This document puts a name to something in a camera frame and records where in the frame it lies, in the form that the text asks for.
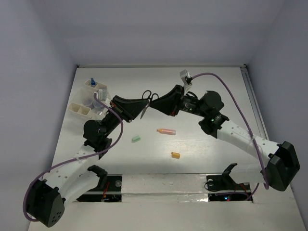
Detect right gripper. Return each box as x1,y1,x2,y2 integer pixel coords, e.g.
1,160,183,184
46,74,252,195
150,84,208,117

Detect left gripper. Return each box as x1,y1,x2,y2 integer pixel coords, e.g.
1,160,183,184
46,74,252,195
102,96,148,138

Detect black handled scissors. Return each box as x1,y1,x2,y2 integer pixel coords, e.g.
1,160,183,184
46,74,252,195
140,90,159,119

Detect orange highlighter marker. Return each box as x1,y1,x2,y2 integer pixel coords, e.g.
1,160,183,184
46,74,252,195
156,128,176,135

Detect clear jar purple contents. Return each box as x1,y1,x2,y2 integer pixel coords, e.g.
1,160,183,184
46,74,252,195
82,98,94,108

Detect clear spray bottle blue cap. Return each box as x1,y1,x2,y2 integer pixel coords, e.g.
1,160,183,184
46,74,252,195
90,78,96,87

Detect orange marker cap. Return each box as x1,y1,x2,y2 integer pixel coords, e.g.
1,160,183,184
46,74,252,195
171,152,180,159

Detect clear jar blue beads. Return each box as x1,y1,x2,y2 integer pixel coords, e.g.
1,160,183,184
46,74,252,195
93,100,104,110

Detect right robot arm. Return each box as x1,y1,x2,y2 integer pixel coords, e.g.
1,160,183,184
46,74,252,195
150,85,300,192

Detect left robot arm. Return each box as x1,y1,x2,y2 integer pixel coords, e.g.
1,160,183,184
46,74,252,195
23,96,149,228

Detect green marker cap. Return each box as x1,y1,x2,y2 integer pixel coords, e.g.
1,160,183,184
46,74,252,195
131,136,141,142

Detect cream divided box rear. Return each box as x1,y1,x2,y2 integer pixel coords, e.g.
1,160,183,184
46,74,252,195
83,79,107,92

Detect cream divided box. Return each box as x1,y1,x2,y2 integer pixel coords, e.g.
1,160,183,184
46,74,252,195
83,79,107,92
67,103,92,119

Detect clear organizer bin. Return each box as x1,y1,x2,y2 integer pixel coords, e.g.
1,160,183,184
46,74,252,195
68,84,111,119

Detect cream divided box front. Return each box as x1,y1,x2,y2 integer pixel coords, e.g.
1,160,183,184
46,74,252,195
67,103,92,119

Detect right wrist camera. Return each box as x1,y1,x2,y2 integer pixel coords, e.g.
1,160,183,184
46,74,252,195
180,70,193,94

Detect aluminium side rail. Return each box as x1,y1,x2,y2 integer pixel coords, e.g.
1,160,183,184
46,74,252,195
240,65,269,139

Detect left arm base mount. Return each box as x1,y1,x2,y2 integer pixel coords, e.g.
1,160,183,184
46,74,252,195
77,165,122,203

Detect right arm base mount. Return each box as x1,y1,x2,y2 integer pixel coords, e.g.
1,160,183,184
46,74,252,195
204,163,252,202

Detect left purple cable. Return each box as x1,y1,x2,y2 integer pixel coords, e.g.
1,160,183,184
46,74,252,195
23,93,125,221

